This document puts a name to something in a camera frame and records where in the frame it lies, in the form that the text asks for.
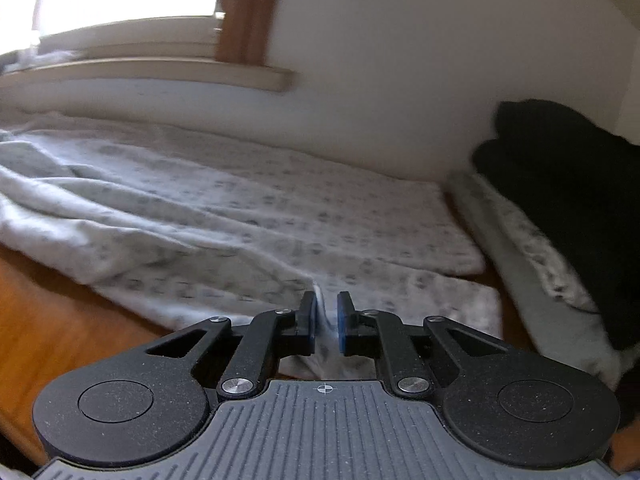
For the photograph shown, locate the white patterned garment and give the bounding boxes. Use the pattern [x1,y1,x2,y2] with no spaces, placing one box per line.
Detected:
[1,110,500,379]

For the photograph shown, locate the grey white folded clothes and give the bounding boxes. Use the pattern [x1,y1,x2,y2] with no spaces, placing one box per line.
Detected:
[446,172,639,389]

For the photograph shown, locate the black folded clothes pile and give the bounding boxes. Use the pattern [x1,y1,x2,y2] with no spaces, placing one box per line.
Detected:
[472,99,639,350]

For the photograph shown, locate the beige window sill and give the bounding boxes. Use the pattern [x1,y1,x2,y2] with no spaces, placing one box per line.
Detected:
[1,58,294,92]

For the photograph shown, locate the wooden window frame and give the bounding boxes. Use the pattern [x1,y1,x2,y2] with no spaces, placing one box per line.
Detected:
[215,0,278,66]

